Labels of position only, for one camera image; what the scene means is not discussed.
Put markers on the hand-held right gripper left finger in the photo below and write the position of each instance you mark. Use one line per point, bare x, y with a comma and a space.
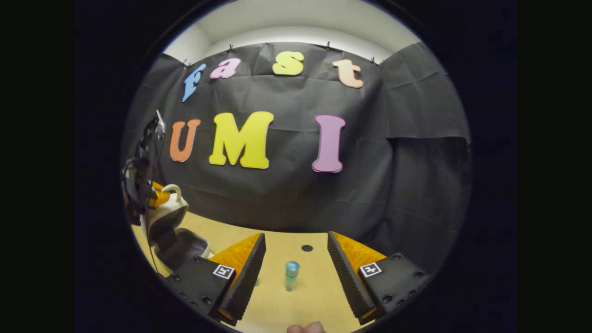
247, 277

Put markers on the black backdrop cloth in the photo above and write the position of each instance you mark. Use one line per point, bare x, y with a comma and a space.
296, 194

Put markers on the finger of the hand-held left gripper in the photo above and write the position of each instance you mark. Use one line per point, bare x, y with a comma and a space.
158, 196

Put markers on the teal bottle with blue cap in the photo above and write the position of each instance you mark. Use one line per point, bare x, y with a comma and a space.
292, 277

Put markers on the small white suitcase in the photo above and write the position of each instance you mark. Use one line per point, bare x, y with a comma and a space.
169, 215

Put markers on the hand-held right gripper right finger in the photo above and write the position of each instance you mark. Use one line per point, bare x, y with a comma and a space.
347, 273

